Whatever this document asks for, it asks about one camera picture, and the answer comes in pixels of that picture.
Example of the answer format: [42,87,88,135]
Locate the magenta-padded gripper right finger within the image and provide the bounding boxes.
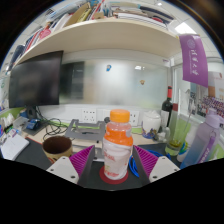
[132,144,181,184]

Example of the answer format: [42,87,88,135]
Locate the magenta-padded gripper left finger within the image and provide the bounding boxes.
[45,144,97,185]

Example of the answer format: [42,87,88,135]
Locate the orange-capped drink bottle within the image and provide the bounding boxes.
[101,109,134,181]

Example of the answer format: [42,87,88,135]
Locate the purple water bottle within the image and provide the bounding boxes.
[179,108,224,170]

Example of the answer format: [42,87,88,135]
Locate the yellow floral mug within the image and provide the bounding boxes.
[41,135,74,164]

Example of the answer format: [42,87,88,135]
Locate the green drinking glass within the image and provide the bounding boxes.
[164,103,188,157]

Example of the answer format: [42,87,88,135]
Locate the black desk mat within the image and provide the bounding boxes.
[14,138,183,191]

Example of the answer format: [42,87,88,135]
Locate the white lidded jar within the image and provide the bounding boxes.
[141,110,162,140]

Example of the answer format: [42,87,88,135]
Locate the grey metal laptop stand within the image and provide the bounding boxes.
[64,118,108,144]

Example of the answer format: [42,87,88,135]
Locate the blue electronic board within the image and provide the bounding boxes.
[25,118,42,131]

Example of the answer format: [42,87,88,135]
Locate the dark wine bottle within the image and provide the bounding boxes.
[160,85,174,129]

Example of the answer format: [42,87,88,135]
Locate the black computer monitor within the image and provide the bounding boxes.
[8,50,64,121]

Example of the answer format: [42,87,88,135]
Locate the purple hanging banner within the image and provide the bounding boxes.
[178,34,209,88]

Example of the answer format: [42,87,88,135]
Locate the ceiling light panels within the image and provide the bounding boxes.
[174,21,198,35]

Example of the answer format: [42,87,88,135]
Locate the white shelf with books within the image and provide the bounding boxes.
[6,0,183,68]

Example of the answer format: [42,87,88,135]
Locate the blue coiled cable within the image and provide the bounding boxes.
[128,149,163,178]

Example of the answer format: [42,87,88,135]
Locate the black cables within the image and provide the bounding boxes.
[34,106,69,141]

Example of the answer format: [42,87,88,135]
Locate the white wall socket strip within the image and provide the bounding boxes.
[80,108,140,127]

